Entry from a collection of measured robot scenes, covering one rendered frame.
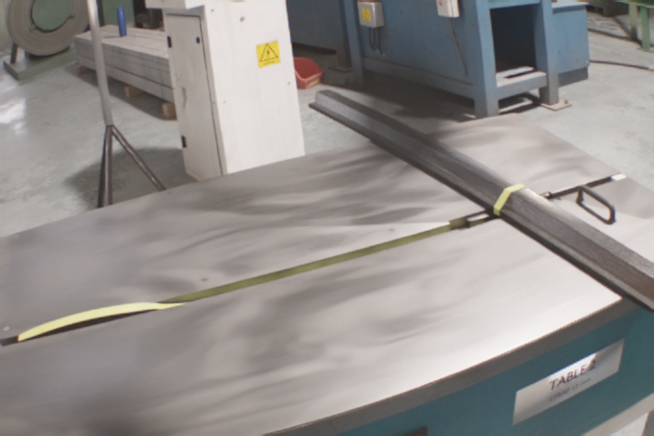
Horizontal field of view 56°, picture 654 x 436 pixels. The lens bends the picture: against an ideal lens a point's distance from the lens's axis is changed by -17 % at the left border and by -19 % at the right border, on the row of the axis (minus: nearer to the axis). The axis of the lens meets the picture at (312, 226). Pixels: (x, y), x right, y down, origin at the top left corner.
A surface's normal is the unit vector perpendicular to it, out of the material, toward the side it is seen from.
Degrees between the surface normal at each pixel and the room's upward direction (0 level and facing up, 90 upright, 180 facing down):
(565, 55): 90
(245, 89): 90
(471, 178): 75
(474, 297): 0
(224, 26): 90
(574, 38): 90
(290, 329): 0
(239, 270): 0
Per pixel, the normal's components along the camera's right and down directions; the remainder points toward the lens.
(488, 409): 0.32, 0.39
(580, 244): -0.90, 0.04
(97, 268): -0.11, -0.89
